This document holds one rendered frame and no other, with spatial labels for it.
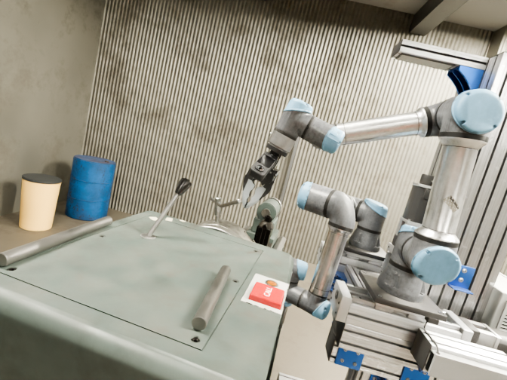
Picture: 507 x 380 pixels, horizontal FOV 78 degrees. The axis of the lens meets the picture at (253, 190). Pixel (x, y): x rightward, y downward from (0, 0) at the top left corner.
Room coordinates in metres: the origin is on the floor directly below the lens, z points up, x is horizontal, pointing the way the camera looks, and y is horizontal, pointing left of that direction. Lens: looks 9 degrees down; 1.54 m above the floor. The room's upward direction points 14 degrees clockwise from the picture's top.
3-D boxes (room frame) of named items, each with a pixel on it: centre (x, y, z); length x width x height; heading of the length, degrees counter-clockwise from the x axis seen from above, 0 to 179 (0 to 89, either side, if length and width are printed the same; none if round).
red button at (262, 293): (0.56, -0.07, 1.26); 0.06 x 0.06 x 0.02; 80
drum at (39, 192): (3.35, 2.31, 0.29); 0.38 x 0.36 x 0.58; 86
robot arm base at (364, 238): (1.52, -0.60, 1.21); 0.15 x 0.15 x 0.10
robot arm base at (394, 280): (1.02, -0.57, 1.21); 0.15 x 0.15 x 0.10
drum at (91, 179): (4.10, 2.15, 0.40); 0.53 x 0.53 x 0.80
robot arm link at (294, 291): (1.20, -0.25, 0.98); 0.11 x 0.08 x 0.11; 56
